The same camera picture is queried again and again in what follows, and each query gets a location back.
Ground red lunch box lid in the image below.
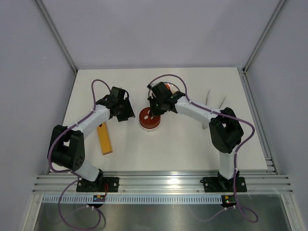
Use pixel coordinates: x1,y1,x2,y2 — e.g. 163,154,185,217
139,107,161,129

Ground steel lunch box bowl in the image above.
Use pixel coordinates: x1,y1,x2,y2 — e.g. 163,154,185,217
139,107,161,133

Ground metal food tongs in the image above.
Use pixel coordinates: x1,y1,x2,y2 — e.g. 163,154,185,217
205,89,227,109

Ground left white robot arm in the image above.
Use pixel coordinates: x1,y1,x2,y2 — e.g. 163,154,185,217
47,87,135,192

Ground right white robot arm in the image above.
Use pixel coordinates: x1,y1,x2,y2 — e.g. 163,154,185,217
147,82,244,192

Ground white patterned plate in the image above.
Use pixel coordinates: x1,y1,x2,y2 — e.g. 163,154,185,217
148,81,180,97

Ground yellow wooden block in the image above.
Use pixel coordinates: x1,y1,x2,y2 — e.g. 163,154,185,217
97,122,113,155

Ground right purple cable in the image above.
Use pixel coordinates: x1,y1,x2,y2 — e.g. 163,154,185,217
146,74,259,221

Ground purple cable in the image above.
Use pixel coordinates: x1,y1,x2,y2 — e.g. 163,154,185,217
47,79,130,229
146,74,259,221

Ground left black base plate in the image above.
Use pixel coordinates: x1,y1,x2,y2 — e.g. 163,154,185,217
76,177,119,193

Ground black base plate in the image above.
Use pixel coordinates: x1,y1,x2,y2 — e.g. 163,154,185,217
76,177,119,193
200,177,247,193

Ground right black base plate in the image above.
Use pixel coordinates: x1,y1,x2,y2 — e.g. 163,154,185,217
200,177,247,193

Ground right side aluminium rail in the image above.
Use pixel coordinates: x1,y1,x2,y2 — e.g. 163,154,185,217
237,67,280,175

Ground aluminium rail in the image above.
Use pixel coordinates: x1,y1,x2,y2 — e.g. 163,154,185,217
32,171,293,194
237,67,280,175

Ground left aluminium frame post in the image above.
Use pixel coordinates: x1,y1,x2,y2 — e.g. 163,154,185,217
34,0,78,76

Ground aluminium frame post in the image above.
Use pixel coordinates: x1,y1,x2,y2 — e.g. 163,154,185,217
34,0,78,76
242,0,288,74

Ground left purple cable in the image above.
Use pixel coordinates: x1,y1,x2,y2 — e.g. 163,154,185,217
47,79,130,229

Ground perforated cable tray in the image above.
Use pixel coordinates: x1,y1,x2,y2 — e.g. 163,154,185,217
42,194,223,204

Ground aluminium front rail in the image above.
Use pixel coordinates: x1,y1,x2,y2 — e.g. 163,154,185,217
32,171,293,194

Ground right aluminium frame post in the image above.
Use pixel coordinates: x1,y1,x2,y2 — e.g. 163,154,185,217
242,0,288,74

